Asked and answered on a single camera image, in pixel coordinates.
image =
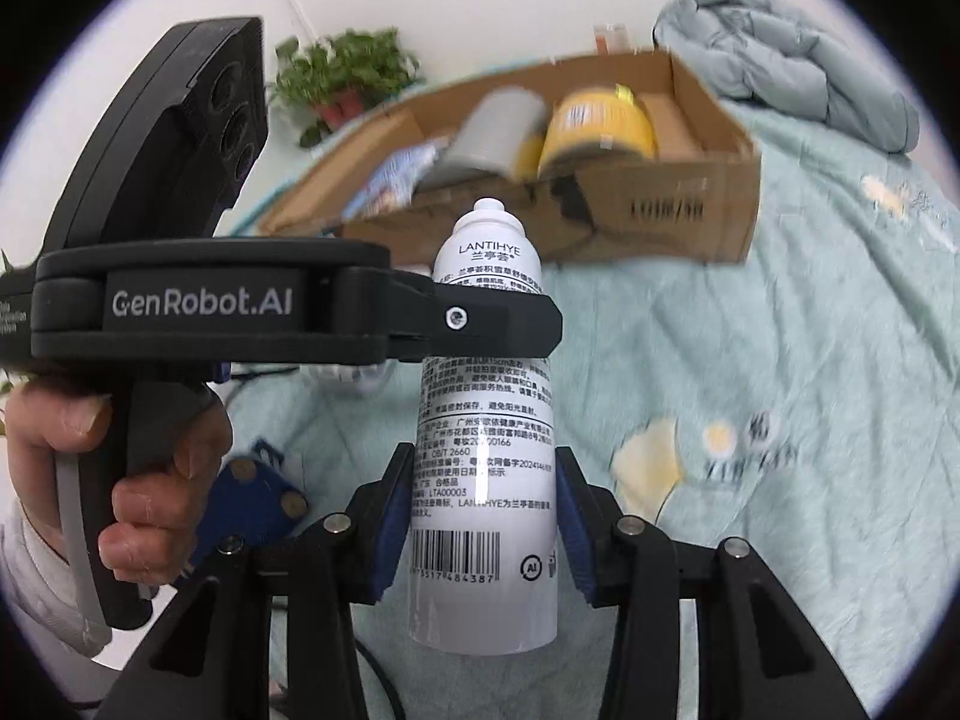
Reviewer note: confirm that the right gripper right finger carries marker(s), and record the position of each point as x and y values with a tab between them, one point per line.
758	655

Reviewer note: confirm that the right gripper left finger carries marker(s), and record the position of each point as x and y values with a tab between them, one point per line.
206	656

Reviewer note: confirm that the silver metal can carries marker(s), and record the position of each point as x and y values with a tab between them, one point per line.
502	137

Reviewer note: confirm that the grey-blue down jacket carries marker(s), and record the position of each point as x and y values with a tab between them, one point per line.
769	52

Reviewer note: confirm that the light green bed blanket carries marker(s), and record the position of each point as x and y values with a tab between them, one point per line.
806	400

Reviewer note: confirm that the person's left hand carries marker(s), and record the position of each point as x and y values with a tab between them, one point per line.
156	513

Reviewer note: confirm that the white spray bottle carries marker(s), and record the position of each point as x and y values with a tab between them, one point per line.
483	542

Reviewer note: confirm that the orange label glass jar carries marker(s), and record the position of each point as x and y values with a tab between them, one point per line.
611	38

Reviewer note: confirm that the colourful magazine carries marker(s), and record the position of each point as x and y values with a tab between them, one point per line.
392	184

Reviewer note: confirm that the potted green plant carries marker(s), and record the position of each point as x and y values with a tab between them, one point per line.
329	83

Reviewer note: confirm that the brown cardboard box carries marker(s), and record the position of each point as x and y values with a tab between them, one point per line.
696	198

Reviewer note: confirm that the yellow jar black lid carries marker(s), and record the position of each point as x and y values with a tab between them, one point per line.
595	120

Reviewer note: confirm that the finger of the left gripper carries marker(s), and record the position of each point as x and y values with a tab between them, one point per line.
425	319
251	500

